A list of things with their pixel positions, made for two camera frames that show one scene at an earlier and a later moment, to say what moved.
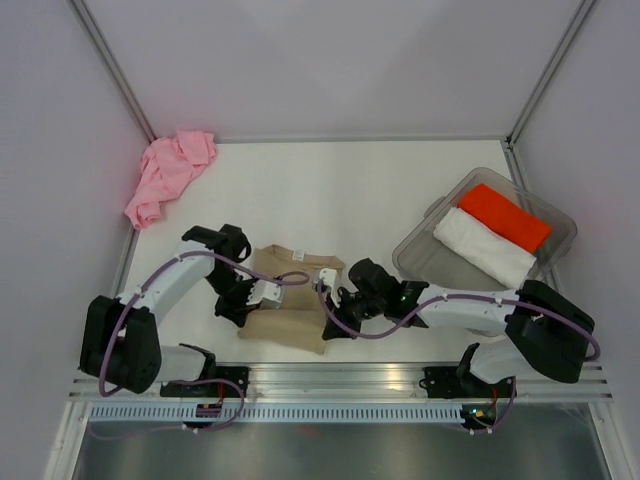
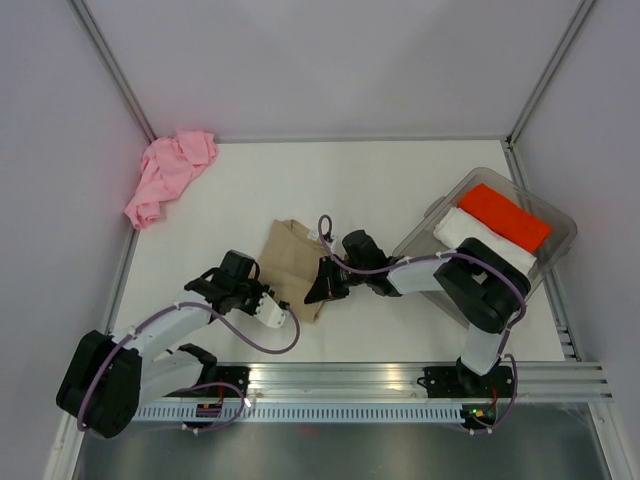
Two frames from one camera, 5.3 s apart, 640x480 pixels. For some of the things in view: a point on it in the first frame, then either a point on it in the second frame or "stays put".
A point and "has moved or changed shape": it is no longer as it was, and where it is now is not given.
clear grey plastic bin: x=431 y=261 stays put
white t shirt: x=484 y=248 stays put
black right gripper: x=340 y=312 → x=325 y=286
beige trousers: x=301 y=319 has moved or changed shape
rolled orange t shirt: x=502 y=216 stays put
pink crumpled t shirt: x=169 y=165 stays put
